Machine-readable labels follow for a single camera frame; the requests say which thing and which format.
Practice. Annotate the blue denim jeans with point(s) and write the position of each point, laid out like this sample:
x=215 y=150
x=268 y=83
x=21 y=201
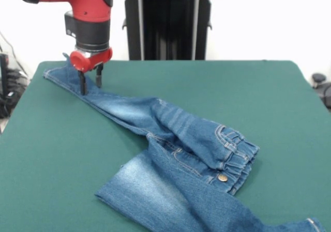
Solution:
x=181 y=177

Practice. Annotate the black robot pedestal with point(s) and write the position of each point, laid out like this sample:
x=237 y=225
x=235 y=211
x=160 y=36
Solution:
x=168 y=22

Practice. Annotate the dark green table cloth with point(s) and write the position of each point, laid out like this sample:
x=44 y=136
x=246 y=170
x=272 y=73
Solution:
x=64 y=113

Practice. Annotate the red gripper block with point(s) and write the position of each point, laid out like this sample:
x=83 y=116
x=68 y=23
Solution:
x=93 y=60

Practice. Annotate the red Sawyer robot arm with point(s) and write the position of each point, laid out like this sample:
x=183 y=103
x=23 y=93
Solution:
x=85 y=9

